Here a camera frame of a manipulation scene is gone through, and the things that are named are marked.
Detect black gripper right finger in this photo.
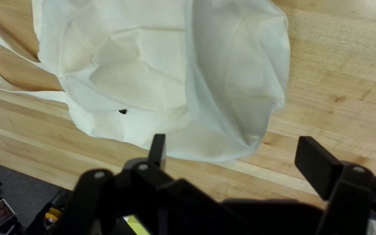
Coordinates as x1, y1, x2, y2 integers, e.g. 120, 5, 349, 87
295, 135, 376, 235

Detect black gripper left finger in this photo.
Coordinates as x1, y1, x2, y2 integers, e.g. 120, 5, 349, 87
49, 134, 223, 235

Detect cream canvas tote bag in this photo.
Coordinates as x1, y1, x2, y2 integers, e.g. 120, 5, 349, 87
0, 0, 292, 163

